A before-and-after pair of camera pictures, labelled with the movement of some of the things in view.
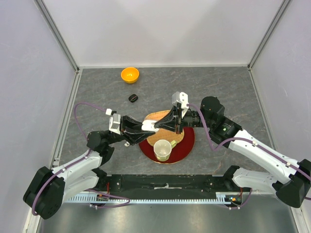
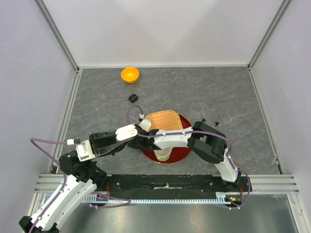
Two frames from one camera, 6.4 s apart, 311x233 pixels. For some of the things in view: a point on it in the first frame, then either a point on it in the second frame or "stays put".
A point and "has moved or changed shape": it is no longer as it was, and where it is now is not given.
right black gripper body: [179, 128] to [136, 144]
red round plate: [183, 148] stays put
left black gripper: [132, 137] to [97, 138]
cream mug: [162, 149] stays put
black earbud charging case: [133, 98] stays put
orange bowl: [129, 75] stays put
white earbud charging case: [148, 124] has moved or changed shape
